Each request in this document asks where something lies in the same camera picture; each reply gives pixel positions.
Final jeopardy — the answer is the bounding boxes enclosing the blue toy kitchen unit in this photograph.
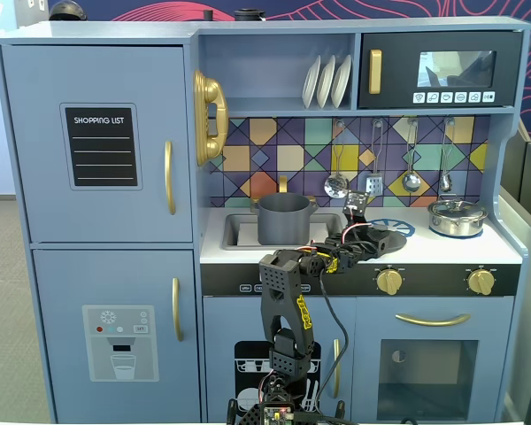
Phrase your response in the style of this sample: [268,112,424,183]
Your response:
[0,16,531,424]

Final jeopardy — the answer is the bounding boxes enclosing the metal slotted spatula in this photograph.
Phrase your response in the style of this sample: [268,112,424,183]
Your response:
[365,118,385,196]

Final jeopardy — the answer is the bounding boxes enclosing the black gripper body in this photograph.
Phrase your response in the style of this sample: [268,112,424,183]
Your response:
[335,229,377,269]

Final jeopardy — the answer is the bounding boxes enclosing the gold dishwasher door handle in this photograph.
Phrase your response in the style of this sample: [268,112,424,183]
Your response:
[332,338,342,399]

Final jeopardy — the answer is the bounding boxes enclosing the white plate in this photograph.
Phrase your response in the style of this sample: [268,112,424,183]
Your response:
[330,53,353,110]
[301,54,322,110]
[316,54,336,110]

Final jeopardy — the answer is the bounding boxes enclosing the blue fridge door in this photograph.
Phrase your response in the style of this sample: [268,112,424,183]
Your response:
[0,43,194,243]

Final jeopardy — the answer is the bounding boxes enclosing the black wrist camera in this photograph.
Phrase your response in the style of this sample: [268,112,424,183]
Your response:
[342,189,371,221]

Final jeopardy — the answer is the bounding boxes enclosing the metal serving spoon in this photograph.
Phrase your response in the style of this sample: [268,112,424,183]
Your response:
[439,117,456,194]

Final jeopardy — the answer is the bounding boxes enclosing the black round container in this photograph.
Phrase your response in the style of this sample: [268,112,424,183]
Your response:
[234,8,266,23]

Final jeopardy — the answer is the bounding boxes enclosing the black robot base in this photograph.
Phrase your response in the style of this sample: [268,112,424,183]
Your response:
[227,371,350,425]

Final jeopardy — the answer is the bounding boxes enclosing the red white camera wire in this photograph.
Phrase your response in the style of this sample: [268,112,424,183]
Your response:
[341,215,404,243]

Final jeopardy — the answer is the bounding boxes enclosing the gold freezer door handle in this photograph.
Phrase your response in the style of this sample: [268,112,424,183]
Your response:
[171,277,185,343]

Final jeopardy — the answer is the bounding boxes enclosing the blue freezer door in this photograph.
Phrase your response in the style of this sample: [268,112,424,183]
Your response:
[31,249,203,424]

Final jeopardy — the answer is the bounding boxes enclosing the stainless steel pot lid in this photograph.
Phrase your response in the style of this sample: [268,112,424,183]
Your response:
[427,198,488,218]

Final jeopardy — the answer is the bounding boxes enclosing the gold fridge door handle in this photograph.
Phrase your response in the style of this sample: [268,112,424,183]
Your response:
[164,140,177,216]

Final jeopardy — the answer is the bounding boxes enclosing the gold stove knob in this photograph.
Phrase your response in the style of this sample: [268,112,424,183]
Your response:
[374,267,404,297]
[466,267,496,297]

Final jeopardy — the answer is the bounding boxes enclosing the metal ladle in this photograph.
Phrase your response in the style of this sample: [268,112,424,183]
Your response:
[401,117,423,194]

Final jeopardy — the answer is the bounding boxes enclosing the blue oven door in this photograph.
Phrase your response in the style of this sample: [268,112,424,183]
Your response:
[355,296,516,424]

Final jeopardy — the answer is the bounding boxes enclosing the blue dishwasher door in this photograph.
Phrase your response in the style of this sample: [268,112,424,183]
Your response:
[202,296,355,424]

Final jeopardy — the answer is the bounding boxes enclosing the black shopping list board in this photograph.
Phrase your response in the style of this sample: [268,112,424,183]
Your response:
[59,103,142,191]

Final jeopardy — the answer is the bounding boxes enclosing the gold oven door handle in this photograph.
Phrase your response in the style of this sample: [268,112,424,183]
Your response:
[395,313,472,328]

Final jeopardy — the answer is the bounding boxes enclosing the gold microwave handle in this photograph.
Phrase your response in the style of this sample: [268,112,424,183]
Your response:
[368,49,383,96]

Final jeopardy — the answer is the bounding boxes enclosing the metal skimmer spoon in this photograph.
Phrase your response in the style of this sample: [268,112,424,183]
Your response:
[323,119,350,199]

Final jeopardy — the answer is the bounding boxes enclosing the black microwave door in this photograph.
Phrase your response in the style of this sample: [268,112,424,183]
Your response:
[357,30,524,110]

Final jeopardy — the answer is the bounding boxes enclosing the black helmet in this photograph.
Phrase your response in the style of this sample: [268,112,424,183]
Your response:
[48,0,89,22]

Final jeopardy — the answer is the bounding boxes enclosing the black cable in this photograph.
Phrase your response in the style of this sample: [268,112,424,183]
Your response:
[318,265,350,417]

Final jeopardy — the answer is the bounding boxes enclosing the gray cooking pot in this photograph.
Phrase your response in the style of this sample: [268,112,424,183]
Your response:
[250,193,318,246]

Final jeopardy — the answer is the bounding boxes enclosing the gold toy telephone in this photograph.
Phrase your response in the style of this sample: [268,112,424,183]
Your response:
[192,69,229,167]

